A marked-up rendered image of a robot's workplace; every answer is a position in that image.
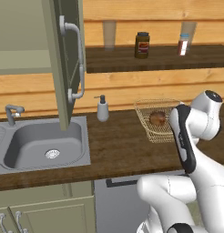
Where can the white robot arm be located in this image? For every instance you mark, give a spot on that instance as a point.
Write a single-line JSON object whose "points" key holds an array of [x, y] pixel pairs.
{"points": [[208, 188]]}

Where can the olive wall cabinet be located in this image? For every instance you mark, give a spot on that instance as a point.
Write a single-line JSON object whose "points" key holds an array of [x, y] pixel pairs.
{"points": [[19, 36]]}

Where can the dark jar with yellow label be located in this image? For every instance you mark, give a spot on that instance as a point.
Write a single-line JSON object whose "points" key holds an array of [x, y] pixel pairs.
{"points": [[142, 45]]}

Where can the dark wooden shelf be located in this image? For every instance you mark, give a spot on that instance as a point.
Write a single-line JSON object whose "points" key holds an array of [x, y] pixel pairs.
{"points": [[153, 60]]}

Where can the brown round bread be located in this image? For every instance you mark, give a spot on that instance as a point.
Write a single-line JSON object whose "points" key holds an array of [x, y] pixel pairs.
{"points": [[157, 118]]}

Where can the olive panel under sink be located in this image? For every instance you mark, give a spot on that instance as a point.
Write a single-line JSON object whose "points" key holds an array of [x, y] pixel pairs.
{"points": [[35, 194]]}

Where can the grey dishwasher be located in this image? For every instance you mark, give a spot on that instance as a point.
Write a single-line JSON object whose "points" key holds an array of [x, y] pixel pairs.
{"points": [[117, 209]]}

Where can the olive wall cabinet door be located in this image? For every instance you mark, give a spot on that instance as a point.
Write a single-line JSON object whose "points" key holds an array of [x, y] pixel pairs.
{"points": [[64, 75]]}

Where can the white soap dispenser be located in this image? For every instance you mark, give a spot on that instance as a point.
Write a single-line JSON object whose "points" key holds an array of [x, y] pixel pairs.
{"points": [[102, 110]]}

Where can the grey tap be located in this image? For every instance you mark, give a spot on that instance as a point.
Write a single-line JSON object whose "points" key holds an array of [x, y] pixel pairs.
{"points": [[10, 113]]}

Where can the grey sink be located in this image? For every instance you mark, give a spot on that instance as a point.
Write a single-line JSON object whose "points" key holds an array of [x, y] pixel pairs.
{"points": [[41, 142]]}

